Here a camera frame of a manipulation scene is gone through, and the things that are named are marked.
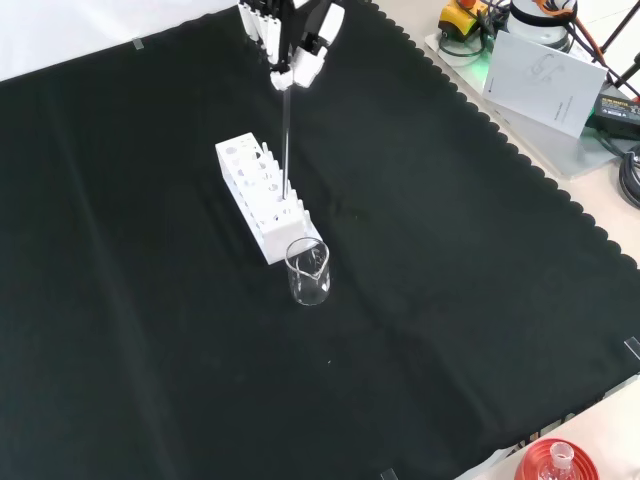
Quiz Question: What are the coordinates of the black scalloped cloth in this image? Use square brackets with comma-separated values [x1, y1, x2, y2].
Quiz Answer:
[0, 0, 640, 480]

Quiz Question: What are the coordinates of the red ribbed ring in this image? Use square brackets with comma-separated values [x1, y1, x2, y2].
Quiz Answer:
[514, 438, 600, 480]

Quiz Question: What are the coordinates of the clear glass flask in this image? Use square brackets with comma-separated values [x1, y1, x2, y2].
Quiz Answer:
[539, 441, 576, 480]

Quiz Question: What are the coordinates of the white paper booklet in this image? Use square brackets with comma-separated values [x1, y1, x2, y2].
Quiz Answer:
[481, 30, 609, 140]

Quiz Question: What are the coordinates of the black tripod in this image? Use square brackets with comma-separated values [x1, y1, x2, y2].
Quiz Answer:
[592, 0, 640, 99]

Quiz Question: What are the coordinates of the orange cable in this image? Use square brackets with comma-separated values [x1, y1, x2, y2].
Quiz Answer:
[542, 0, 610, 65]

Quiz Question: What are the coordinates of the black coiled cable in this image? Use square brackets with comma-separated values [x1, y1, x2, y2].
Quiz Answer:
[616, 142, 640, 212]

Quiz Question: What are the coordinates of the clear glass beaker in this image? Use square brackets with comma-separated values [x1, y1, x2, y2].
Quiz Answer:
[284, 237, 334, 308]

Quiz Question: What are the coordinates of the white test tube rack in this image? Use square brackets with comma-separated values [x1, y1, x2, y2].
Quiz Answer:
[214, 130, 324, 267]

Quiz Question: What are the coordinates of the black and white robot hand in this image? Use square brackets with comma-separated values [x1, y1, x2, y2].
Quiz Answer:
[237, 0, 347, 92]

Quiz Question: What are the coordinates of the black power adapter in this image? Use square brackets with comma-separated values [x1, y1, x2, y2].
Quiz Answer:
[584, 92, 640, 142]

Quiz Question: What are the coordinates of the yellow stop button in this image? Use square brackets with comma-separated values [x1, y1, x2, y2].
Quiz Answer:
[438, 0, 489, 39]

